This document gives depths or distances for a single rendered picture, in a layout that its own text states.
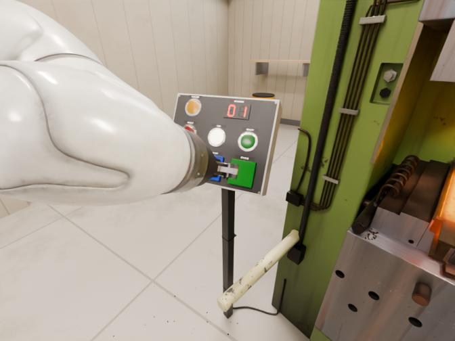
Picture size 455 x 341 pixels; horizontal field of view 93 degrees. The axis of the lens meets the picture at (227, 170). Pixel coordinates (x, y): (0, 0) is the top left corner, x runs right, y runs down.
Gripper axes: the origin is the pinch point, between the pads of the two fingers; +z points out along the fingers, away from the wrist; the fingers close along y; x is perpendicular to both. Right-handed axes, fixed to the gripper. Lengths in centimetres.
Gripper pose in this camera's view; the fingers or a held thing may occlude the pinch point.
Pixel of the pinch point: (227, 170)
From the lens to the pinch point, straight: 50.8
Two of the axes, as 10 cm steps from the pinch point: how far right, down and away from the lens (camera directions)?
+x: 1.9, -9.8, 0.0
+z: 3.2, 0.6, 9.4
